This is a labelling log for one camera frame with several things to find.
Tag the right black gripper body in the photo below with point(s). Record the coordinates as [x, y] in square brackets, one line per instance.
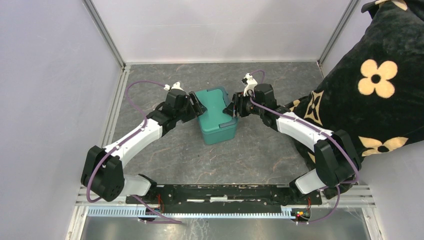
[246, 107]

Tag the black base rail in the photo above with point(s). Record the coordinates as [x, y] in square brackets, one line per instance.
[227, 199]

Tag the black floral cloth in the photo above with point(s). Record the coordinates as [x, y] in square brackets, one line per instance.
[376, 91]

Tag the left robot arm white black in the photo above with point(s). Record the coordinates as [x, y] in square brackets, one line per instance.
[103, 173]

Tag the green medicine kit box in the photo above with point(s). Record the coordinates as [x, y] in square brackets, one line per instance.
[215, 125]

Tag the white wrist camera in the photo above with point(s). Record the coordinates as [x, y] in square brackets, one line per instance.
[249, 83]
[176, 87]

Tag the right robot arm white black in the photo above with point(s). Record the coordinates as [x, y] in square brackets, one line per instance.
[336, 160]

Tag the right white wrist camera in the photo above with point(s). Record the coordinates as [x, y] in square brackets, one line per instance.
[249, 83]

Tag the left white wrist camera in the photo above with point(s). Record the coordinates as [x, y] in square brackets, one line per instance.
[176, 87]

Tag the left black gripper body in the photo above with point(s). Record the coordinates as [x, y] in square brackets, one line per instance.
[187, 113]

